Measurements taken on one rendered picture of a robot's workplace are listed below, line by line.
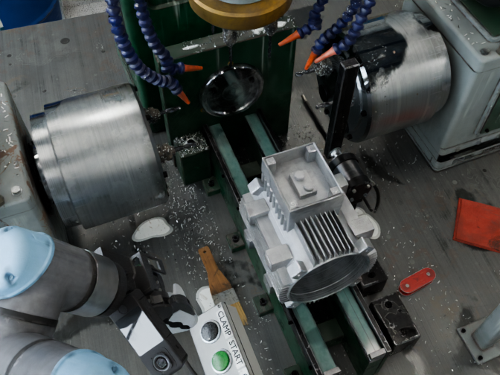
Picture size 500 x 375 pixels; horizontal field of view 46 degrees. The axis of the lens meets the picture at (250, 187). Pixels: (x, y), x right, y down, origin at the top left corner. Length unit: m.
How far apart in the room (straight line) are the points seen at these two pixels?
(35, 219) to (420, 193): 0.86
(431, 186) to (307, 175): 0.51
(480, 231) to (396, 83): 0.42
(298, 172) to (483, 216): 0.57
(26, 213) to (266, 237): 0.41
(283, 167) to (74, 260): 0.48
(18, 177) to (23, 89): 0.69
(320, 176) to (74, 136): 0.43
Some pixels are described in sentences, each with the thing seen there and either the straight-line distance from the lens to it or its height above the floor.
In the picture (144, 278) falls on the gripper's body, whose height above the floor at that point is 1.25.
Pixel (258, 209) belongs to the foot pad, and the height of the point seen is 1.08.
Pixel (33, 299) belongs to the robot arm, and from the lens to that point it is 0.65.
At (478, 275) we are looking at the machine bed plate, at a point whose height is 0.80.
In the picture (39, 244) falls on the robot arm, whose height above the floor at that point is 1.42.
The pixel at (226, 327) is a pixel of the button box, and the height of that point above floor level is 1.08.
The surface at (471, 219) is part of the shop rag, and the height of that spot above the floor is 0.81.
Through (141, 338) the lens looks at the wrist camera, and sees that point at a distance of 0.76.
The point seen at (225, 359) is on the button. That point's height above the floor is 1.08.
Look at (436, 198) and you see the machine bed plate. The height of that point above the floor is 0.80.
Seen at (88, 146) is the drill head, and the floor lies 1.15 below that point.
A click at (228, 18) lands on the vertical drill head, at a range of 0.98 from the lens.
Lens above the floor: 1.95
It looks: 56 degrees down
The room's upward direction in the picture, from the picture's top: 1 degrees clockwise
